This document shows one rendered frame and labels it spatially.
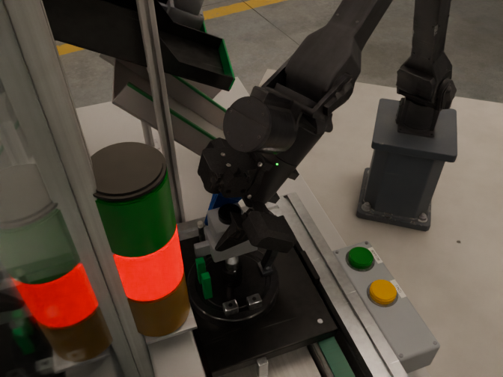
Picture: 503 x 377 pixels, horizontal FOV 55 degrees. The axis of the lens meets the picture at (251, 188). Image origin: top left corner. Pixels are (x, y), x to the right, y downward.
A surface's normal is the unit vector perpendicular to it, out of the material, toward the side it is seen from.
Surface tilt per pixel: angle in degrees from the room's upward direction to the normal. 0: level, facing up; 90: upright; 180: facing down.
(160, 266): 90
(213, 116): 90
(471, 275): 0
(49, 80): 90
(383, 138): 0
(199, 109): 90
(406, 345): 0
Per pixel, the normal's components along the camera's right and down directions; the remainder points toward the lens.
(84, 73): 0.00, -0.72
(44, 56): 0.34, 0.66
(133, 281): -0.14, 0.69
